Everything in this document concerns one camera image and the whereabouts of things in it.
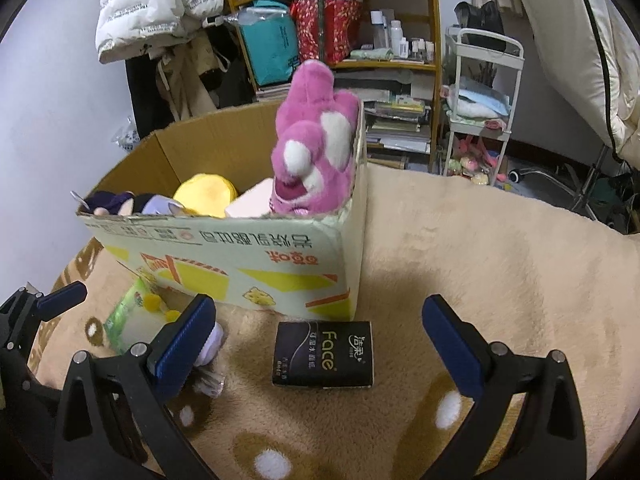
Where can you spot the teal paper bag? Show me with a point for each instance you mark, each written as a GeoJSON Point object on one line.
{"type": "Point", "coordinates": [270, 45]}

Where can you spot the pile of small toys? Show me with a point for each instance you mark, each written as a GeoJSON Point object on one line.
{"type": "Point", "coordinates": [470, 165]}

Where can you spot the printed cardboard box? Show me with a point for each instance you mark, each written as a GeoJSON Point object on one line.
{"type": "Point", "coordinates": [225, 250]}

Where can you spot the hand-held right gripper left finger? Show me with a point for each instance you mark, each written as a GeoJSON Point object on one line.
{"type": "Point", "coordinates": [185, 345]}

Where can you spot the folded cloths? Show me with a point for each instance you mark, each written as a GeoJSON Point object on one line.
{"type": "Point", "coordinates": [475, 102]}

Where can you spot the white rolling cart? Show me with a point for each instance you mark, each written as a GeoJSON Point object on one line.
{"type": "Point", "coordinates": [515, 50]}

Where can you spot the red gift bag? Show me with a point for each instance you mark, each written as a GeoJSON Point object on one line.
{"type": "Point", "coordinates": [342, 30]}

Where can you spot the yellow plush dog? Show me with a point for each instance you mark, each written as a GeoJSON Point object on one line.
{"type": "Point", "coordinates": [205, 192]}

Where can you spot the group of cosmetic bottles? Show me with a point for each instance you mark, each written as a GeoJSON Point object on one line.
{"type": "Point", "coordinates": [397, 35]}

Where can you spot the pink plush bear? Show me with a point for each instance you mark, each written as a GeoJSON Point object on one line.
{"type": "Point", "coordinates": [310, 135]}

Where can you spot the stack of books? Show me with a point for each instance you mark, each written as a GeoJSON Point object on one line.
{"type": "Point", "coordinates": [272, 92]}

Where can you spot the black bag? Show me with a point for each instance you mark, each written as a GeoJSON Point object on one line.
{"type": "Point", "coordinates": [480, 22]}

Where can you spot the beige printed blanket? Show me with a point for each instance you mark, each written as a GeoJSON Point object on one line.
{"type": "Point", "coordinates": [475, 270]}

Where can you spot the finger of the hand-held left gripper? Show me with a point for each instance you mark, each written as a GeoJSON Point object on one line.
{"type": "Point", "coordinates": [62, 297]}

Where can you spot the black tissue pack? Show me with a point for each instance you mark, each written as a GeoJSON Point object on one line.
{"type": "Point", "coordinates": [320, 355]}

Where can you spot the printed plastic bag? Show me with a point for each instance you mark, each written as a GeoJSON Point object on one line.
{"type": "Point", "coordinates": [126, 135]}

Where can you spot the white puffer jacket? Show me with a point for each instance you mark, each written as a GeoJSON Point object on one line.
{"type": "Point", "coordinates": [145, 5]}

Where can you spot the pile of papers and books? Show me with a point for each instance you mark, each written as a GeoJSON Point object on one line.
{"type": "Point", "coordinates": [395, 125]}

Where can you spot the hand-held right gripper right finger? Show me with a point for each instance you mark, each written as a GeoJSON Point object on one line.
{"type": "Point", "coordinates": [450, 345]}

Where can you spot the pink soft foam block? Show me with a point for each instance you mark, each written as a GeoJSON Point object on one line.
{"type": "Point", "coordinates": [250, 200]}

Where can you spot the dark hanging clothes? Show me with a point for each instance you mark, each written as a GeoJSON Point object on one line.
{"type": "Point", "coordinates": [230, 70]}

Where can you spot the wooden shelf rack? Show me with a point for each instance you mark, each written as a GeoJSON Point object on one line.
{"type": "Point", "coordinates": [385, 66]}

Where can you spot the purple-haired plush doll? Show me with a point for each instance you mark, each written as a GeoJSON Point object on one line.
{"type": "Point", "coordinates": [120, 204]}

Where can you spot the cream padded chair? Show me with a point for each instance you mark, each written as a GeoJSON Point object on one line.
{"type": "Point", "coordinates": [575, 35]}

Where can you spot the beige hanging coat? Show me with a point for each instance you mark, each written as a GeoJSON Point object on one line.
{"type": "Point", "coordinates": [190, 80]}

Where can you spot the black hanging coat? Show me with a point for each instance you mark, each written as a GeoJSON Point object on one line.
{"type": "Point", "coordinates": [147, 95]}

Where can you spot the green pole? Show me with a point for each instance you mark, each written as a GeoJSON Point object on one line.
{"type": "Point", "coordinates": [321, 10]}

